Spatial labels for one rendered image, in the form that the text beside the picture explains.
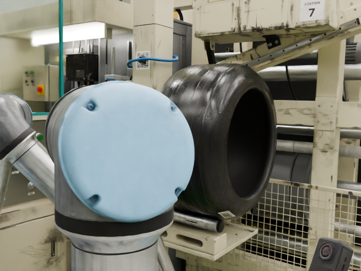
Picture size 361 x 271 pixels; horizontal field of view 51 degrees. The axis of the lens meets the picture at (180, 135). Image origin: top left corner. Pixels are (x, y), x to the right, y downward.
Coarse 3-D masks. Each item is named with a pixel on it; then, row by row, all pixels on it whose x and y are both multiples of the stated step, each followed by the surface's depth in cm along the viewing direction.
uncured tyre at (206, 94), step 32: (224, 64) 139; (192, 96) 127; (224, 96) 125; (256, 96) 163; (192, 128) 122; (224, 128) 124; (256, 128) 170; (224, 160) 125; (256, 160) 170; (192, 192) 128; (224, 192) 128; (256, 192) 149
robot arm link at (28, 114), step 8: (16, 96) 97; (24, 104) 96; (24, 112) 91; (32, 120) 101; (0, 160) 93; (0, 168) 94; (8, 168) 96; (0, 176) 94; (8, 176) 97; (0, 184) 94; (0, 192) 95; (0, 200) 96; (0, 208) 97
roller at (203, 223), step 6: (174, 210) 147; (174, 216) 145; (180, 216) 144; (186, 216) 142; (192, 216) 141; (198, 216) 140; (204, 216) 140; (180, 222) 144; (186, 222) 142; (192, 222) 140; (198, 222) 139; (204, 222) 138; (210, 222) 136; (216, 222) 135; (222, 222) 136; (204, 228) 138; (210, 228) 136; (216, 228) 134; (222, 228) 137
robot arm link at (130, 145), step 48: (96, 96) 31; (144, 96) 32; (48, 144) 39; (96, 144) 30; (144, 144) 32; (192, 144) 34; (96, 192) 30; (144, 192) 31; (96, 240) 32; (144, 240) 34
